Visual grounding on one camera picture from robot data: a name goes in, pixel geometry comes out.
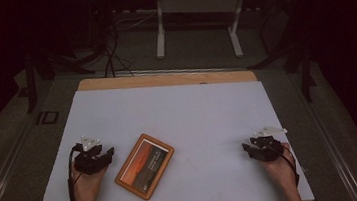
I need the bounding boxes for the white table mat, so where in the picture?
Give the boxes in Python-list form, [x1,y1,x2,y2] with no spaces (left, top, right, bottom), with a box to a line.
[22,67,316,201]

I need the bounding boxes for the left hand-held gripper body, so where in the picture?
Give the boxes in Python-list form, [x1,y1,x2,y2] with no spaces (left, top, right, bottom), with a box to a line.
[70,132,112,178]

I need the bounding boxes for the person's right hand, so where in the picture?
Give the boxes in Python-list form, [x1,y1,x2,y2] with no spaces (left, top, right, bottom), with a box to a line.
[257,141,300,190]

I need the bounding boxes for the black metal stand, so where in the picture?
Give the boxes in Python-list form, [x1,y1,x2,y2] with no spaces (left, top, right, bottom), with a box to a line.
[242,0,319,109]
[19,38,101,114]

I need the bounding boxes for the white metal stand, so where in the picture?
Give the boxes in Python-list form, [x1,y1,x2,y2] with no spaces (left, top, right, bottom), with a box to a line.
[150,0,256,68]

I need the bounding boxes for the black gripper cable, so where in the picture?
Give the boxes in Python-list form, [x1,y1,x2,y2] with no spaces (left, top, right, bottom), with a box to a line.
[63,143,88,201]
[269,139,302,191]

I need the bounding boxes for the black floor cables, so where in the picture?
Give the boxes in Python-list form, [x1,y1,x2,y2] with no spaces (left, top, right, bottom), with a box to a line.
[99,18,136,80]

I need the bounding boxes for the wooden photo frame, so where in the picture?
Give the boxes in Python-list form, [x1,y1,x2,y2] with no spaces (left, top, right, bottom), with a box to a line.
[109,129,181,201]

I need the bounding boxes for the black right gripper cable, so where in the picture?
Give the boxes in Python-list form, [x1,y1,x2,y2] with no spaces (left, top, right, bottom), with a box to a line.
[269,139,302,191]

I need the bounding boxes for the black floor bracket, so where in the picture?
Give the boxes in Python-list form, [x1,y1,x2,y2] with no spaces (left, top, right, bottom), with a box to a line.
[34,109,61,127]

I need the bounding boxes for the person's left hand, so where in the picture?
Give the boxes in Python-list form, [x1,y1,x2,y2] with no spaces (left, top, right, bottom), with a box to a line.
[70,160,113,201]

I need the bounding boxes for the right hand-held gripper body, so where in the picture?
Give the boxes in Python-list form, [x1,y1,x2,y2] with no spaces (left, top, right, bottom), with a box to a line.
[245,123,291,165]

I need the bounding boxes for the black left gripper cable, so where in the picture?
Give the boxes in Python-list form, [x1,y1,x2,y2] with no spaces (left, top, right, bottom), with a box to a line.
[63,143,88,201]

